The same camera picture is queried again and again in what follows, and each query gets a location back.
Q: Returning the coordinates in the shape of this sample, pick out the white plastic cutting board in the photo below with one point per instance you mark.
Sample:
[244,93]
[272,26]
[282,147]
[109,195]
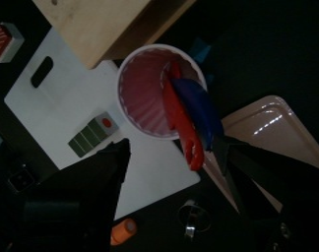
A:
[65,98]

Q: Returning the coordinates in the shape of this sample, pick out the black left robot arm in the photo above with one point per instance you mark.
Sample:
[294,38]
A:
[22,178]

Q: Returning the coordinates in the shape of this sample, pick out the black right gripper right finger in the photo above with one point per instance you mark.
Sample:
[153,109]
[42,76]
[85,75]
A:
[280,197]

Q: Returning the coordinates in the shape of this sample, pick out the pink plastic tray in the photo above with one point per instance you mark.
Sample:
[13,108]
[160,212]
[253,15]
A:
[272,128]

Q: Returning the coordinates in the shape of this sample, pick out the green toy sushi roll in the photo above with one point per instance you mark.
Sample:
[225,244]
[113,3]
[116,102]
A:
[93,134]

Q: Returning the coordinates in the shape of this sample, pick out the red toy knife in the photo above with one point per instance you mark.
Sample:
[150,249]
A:
[184,131]

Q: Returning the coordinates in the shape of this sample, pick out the orange toy cylinder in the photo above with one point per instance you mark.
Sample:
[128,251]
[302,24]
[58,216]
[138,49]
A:
[122,232]

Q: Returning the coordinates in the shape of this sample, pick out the blue toy knife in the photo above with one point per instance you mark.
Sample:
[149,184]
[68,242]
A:
[201,108]

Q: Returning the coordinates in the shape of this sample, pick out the teal blue toy piece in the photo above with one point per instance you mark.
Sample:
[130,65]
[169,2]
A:
[200,50]

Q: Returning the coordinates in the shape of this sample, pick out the salmon nigiri toy sushi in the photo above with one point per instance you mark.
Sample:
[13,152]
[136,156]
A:
[2,42]

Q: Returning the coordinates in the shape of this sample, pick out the light wooden box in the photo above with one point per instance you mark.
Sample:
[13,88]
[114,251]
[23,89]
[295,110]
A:
[105,26]

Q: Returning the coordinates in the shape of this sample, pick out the red cup with white rim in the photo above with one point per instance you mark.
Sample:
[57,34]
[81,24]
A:
[140,98]

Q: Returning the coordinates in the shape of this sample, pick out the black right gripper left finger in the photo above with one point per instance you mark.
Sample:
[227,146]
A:
[84,193]

